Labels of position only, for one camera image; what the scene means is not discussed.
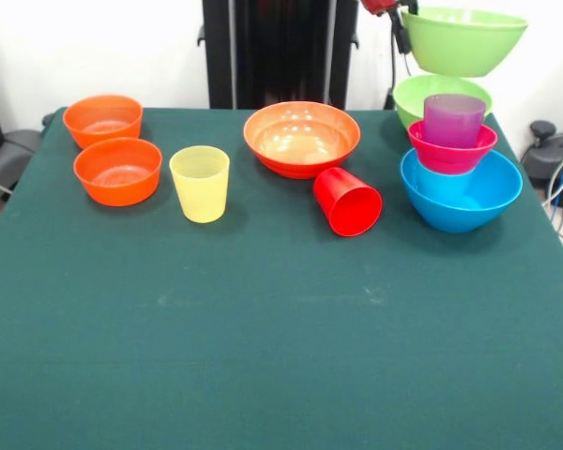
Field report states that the purple cup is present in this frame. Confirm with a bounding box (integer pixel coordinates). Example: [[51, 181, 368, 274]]
[[422, 93, 488, 150]]

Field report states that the blue cup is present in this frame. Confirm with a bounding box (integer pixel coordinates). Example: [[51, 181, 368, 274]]
[[417, 161, 476, 201]]

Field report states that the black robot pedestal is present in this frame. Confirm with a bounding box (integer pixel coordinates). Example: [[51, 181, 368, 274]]
[[197, 0, 360, 112]]

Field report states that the gray chair base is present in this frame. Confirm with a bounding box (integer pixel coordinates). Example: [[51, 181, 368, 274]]
[[0, 128, 42, 193]]

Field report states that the dark green table cloth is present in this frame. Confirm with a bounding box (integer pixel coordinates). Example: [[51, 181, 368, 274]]
[[0, 106, 563, 450]]

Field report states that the small orange bowl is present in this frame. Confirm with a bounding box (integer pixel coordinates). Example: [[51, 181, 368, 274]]
[[72, 137, 163, 208], [62, 94, 145, 151]]

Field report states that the blue bowl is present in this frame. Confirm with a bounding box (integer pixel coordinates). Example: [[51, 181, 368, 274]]
[[399, 147, 524, 234]]

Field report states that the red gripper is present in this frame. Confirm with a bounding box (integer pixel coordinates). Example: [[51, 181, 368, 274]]
[[359, 0, 420, 55]]

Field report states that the red cup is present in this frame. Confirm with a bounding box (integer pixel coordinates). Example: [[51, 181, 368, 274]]
[[312, 166, 384, 238]]

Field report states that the yellow cup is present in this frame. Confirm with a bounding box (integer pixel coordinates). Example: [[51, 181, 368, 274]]
[[168, 144, 231, 224]]

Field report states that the large orange bowl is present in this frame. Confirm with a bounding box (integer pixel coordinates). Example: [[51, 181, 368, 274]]
[[242, 100, 362, 180]]

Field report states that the pink bowl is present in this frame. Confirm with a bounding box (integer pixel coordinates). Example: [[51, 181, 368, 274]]
[[406, 119, 499, 176]]

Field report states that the green bowl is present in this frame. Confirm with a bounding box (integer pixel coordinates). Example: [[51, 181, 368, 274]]
[[400, 6, 529, 79], [392, 74, 495, 132]]

